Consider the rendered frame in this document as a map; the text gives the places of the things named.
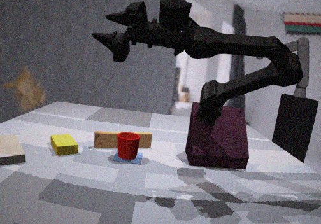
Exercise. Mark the brown wooden block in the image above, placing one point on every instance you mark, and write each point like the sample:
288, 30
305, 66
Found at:
110, 139

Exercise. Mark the red cup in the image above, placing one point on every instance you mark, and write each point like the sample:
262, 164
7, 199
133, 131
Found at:
128, 144

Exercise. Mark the beige flat rectangular slab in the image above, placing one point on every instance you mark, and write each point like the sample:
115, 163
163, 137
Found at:
11, 151

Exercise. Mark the yellow rectangular block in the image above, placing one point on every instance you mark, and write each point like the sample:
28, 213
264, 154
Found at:
64, 144

